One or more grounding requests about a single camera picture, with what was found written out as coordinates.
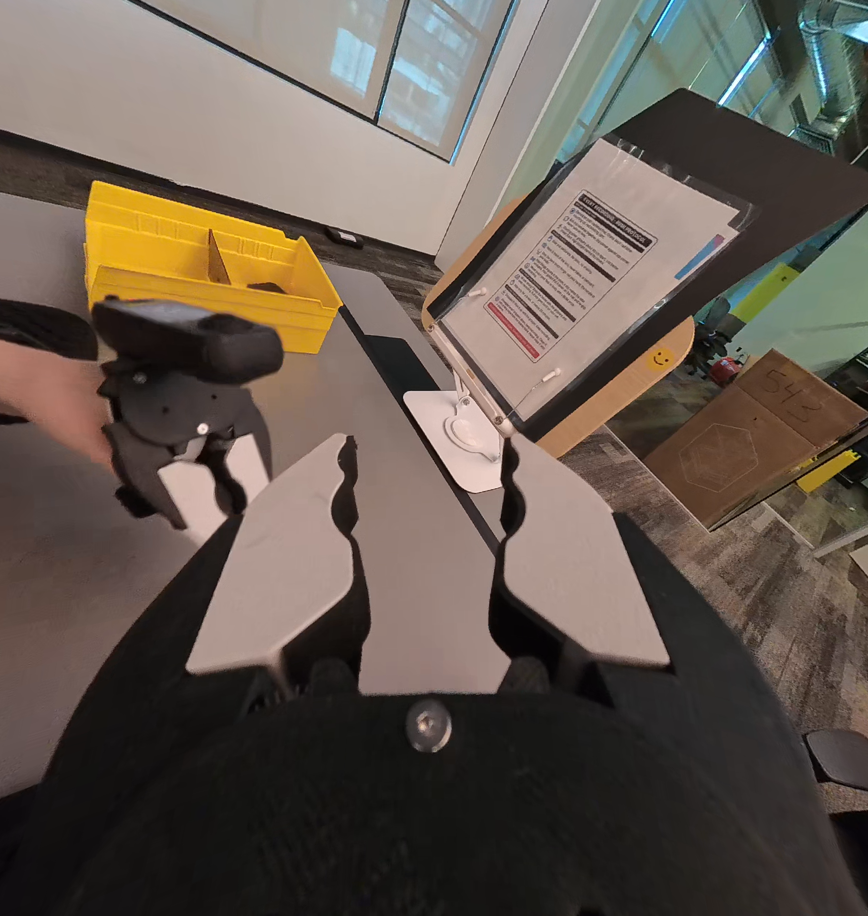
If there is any cardboard bin divider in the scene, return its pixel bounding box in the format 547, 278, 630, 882
207, 229, 238, 289

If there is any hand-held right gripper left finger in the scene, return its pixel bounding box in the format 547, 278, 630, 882
184, 432, 372, 682

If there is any spiral silver duct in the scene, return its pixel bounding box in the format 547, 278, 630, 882
799, 0, 868, 147

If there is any person's left hand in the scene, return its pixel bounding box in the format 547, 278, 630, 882
0, 336, 118, 469

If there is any lime green panel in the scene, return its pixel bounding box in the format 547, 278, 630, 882
733, 261, 797, 324

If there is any yellow storage bin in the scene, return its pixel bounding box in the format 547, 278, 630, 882
83, 180, 343, 356

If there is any laminated instruction sheet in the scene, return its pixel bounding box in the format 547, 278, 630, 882
434, 137, 755, 430

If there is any black partition panel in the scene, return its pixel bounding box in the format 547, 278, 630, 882
599, 87, 868, 316

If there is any yellow plastic piece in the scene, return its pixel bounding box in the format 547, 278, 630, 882
795, 449, 863, 495

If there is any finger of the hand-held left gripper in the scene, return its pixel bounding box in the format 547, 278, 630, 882
227, 428, 273, 503
156, 437, 248, 546

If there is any window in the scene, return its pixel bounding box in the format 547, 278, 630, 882
130, 0, 515, 164

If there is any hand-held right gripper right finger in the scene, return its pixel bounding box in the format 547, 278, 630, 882
487, 434, 672, 674

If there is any cardboard box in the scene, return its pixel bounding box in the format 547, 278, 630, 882
641, 348, 868, 532

